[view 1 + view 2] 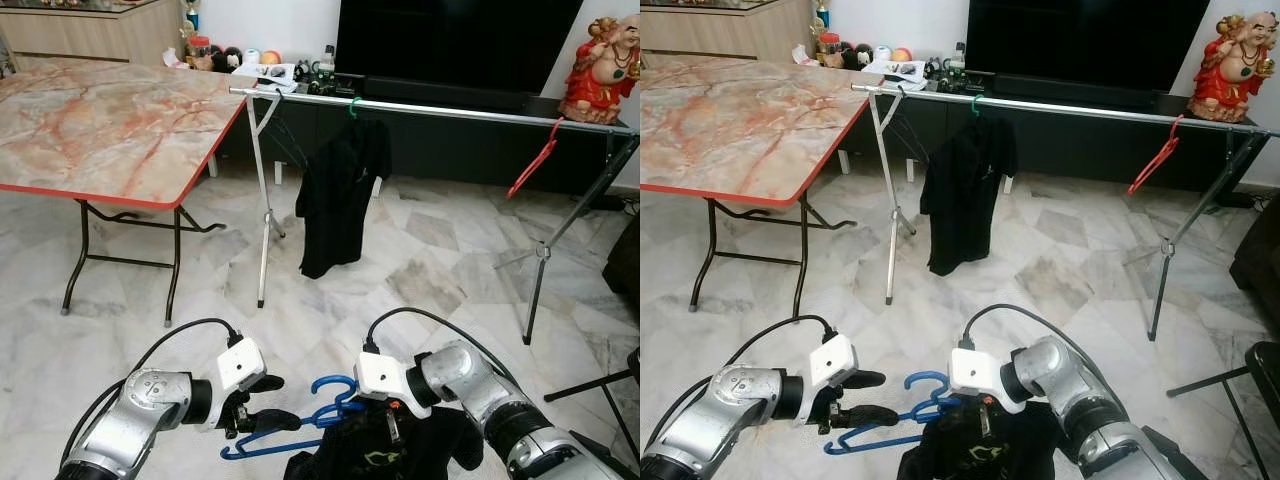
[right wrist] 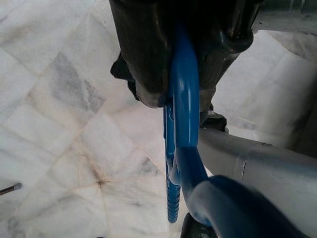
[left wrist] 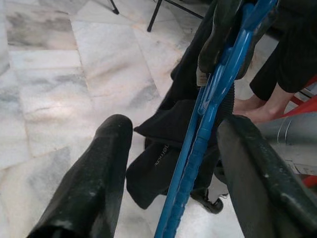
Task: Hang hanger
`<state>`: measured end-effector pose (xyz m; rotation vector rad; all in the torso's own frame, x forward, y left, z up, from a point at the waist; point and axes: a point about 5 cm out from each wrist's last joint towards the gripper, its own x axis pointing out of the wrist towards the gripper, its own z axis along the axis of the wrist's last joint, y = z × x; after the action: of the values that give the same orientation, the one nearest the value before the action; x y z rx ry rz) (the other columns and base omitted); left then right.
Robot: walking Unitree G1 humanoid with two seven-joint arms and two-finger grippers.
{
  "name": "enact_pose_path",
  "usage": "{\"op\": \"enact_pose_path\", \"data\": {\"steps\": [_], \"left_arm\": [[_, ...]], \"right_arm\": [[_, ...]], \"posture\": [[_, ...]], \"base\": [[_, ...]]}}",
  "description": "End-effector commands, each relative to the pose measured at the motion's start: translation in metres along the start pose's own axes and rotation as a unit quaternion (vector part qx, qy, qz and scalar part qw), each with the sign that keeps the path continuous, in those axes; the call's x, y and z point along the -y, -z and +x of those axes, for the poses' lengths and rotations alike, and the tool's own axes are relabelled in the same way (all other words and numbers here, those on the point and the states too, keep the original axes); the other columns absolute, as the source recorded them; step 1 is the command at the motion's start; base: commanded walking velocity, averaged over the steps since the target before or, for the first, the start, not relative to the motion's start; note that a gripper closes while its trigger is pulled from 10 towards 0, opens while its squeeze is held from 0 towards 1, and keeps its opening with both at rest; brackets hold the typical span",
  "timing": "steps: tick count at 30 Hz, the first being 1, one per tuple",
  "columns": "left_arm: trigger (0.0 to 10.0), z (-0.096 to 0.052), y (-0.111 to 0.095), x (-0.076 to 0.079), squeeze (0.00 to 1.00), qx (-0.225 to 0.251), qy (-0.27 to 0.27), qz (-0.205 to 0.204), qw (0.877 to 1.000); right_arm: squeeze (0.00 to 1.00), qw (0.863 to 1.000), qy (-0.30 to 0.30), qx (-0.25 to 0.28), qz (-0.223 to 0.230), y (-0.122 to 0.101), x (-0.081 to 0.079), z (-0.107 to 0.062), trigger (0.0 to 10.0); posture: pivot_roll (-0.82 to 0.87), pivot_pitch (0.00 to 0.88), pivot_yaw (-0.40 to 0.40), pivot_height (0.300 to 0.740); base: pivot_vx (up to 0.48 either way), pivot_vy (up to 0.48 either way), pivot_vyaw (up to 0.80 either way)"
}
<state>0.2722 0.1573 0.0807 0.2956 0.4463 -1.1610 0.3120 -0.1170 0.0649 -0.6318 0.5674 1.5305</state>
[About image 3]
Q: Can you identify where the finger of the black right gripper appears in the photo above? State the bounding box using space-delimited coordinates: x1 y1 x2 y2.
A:
199 0 246 72

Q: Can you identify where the red plastic bar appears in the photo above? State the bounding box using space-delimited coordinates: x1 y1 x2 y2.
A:
279 75 317 118

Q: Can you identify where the bare human foot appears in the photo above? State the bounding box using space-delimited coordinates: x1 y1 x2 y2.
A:
234 93 293 124

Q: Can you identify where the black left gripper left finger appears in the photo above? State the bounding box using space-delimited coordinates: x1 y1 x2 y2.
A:
27 114 134 238

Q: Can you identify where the marble-pattern table with red edge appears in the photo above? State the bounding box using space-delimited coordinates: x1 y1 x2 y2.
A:
106 0 204 33

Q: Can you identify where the black garment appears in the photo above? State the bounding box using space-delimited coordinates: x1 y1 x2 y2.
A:
126 0 273 210

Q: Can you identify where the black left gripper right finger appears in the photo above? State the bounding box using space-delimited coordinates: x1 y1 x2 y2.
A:
216 115 317 238

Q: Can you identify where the blue plastic hanger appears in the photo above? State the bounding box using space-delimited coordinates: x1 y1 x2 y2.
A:
153 0 279 238

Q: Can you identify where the black trouser leg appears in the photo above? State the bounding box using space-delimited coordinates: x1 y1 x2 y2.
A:
249 0 317 101

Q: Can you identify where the grey metal tube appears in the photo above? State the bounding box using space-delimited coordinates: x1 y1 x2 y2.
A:
257 115 317 154

